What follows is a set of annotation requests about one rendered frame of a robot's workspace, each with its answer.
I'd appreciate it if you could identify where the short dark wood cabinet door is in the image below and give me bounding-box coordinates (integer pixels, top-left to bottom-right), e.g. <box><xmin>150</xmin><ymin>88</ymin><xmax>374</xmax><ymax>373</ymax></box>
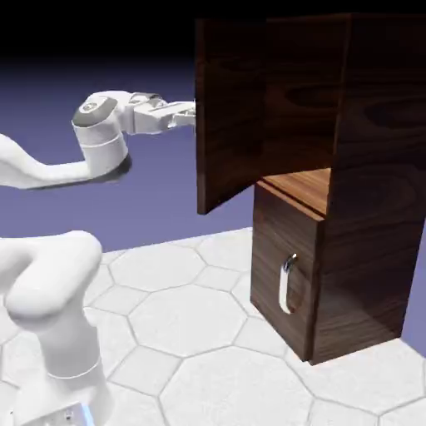
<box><xmin>250</xmin><ymin>181</ymin><xmax>326</xmax><ymax>363</ymax></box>

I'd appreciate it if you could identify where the tall dark wood cabinet door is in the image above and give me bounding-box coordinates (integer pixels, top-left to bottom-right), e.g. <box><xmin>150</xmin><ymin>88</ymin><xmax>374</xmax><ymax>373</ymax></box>
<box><xmin>195</xmin><ymin>17</ymin><xmax>268</xmax><ymax>215</ymax></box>

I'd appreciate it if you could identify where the dark wood cabinet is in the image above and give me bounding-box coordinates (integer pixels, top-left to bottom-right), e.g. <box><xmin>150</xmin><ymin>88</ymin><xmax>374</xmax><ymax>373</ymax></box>
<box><xmin>250</xmin><ymin>12</ymin><xmax>426</xmax><ymax>366</ymax></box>

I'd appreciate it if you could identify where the curved silver door handle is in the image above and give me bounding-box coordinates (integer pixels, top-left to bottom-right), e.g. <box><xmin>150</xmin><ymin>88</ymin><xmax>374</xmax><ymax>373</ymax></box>
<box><xmin>278</xmin><ymin>253</ymin><xmax>300</xmax><ymax>315</ymax></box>

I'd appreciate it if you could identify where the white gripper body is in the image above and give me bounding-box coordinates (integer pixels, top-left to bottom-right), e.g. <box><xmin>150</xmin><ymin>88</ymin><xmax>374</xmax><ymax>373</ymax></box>
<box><xmin>131</xmin><ymin>102</ymin><xmax>178</xmax><ymax>136</ymax></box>

